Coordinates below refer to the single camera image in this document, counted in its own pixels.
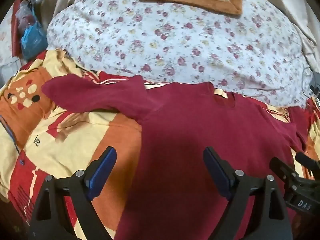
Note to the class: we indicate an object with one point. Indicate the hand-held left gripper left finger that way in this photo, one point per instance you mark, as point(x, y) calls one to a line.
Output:
point(103, 170)

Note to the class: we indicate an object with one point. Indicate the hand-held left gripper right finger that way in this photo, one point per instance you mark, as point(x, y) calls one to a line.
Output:
point(217, 170)

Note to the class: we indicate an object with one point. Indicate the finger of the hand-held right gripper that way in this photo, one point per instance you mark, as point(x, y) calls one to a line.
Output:
point(306, 161)
point(282, 167)

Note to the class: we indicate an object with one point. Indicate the maroon long-sleeve shirt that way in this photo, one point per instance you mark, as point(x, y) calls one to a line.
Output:
point(190, 130)

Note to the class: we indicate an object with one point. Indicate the red orange yellow bedsheet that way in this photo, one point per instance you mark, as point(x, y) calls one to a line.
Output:
point(75, 135)

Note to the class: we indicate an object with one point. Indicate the floral white quilt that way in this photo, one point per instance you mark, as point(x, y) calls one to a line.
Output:
point(175, 37)

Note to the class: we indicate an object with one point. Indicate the blue plastic bag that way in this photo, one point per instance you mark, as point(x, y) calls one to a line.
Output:
point(32, 37)

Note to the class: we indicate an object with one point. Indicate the beige cloth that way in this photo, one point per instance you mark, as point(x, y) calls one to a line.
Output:
point(287, 2)

